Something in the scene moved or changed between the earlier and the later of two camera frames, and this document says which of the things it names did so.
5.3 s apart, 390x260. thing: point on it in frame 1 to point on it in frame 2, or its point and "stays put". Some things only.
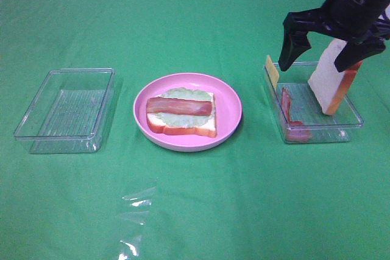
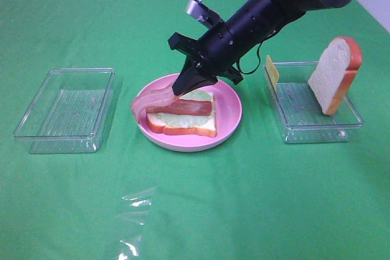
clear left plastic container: x=66 y=116 stays put
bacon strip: x=297 y=131 to x=139 y=105
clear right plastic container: x=300 y=117 stays put
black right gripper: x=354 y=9 to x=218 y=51
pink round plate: x=228 y=112 stays put
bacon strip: x=178 y=106 stays put
